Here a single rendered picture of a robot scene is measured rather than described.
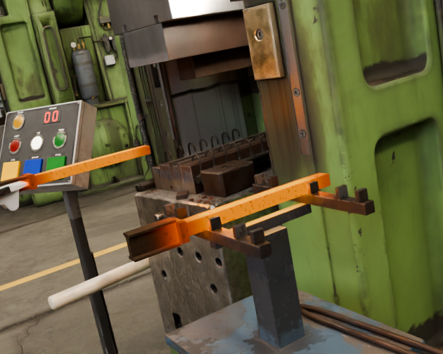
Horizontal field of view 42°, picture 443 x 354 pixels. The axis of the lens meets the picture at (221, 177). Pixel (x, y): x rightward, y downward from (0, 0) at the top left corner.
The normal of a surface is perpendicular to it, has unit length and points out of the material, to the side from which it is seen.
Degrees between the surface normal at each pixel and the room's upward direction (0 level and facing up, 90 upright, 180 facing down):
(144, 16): 90
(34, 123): 60
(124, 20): 90
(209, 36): 90
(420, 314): 90
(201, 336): 0
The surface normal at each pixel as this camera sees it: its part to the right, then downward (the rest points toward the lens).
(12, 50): 0.40, 0.11
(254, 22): -0.76, 0.28
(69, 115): -0.47, -0.24
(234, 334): -0.18, -0.96
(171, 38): 0.62, 0.05
